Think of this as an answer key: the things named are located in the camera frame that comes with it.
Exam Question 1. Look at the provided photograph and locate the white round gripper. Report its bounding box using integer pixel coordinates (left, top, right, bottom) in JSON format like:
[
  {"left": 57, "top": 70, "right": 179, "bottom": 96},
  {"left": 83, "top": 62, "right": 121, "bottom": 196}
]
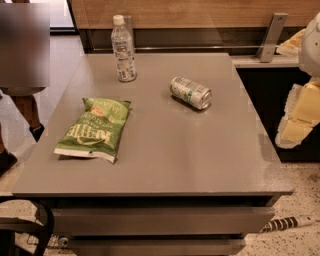
[{"left": 275, "top": 12, "right": 320, "bottom": 149}]

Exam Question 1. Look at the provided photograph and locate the silver green 7up can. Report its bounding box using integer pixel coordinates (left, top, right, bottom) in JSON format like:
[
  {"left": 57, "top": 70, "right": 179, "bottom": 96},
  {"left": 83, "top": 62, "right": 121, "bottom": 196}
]
[{"left": 169, "top": 76, "right": 212, "bottom": 110}]

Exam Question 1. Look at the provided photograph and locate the white black power strip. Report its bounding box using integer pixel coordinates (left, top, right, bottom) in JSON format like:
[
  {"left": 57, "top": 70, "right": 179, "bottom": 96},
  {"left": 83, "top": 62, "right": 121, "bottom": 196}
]
[{"left": 261, "top": 215, "right": 316, "bottom": 233}]

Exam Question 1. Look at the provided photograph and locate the clear plastic water bottle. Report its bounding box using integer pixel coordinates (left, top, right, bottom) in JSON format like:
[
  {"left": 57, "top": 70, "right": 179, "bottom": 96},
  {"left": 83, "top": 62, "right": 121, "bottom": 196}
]
[{"left": 111, "top": 15, "right": 137, "bottom": 82}]

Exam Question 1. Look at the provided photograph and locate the green kettle chips bag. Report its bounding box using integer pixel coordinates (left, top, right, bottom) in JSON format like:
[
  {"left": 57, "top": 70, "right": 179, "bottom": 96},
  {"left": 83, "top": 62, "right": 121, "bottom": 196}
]
[{"left": 54, "top": 98, "right": 131, "bottom": 163}]

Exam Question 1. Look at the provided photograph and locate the person in grey shorts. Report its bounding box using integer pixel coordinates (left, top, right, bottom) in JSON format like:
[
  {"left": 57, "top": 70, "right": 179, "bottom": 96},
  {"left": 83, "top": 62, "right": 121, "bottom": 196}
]
[{"left": 0, "top": 0, "right": 52, "bottom": 177}]

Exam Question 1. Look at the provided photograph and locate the black chair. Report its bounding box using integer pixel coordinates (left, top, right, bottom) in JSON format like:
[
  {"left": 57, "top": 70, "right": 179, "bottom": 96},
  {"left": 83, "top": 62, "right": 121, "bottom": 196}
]
[{"left": 0, "top": 200, "right": 54, "bottom": 256}]

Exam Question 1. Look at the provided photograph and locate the grey metal bracket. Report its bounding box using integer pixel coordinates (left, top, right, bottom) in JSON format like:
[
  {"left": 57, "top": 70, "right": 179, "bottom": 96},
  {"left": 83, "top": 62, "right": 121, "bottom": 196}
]
[{"left": 256, "top": 12, "right": 288, "bottom": 63}]

